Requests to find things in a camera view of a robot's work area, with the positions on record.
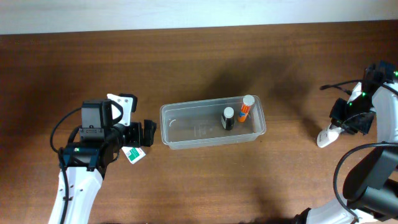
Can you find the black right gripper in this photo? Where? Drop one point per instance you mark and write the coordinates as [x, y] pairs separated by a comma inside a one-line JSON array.
[[351, 116]]

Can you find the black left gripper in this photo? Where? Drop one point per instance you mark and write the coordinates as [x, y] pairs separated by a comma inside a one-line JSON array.
[[135, 134]]

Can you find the white spray bottle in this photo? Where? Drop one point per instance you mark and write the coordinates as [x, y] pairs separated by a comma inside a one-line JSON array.
[[328, 135]]

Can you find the white Panadol medicine box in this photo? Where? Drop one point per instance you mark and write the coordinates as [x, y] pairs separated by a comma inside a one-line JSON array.
[[133, 154]]

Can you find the dark bottle with white cap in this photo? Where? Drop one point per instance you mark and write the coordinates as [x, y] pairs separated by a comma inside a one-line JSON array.
[[227, 118]]

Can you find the orange tube with white cap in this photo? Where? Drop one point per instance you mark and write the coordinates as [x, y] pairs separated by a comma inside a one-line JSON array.
[[248, 101]]

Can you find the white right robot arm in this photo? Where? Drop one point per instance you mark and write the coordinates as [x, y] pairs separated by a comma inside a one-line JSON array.
[[369, 194]]

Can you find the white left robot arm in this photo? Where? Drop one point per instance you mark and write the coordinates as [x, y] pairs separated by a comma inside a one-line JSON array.
[[83, 166]]

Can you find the clear plastic container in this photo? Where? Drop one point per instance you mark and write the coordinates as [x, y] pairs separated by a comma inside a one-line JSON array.
[[198, 123]]

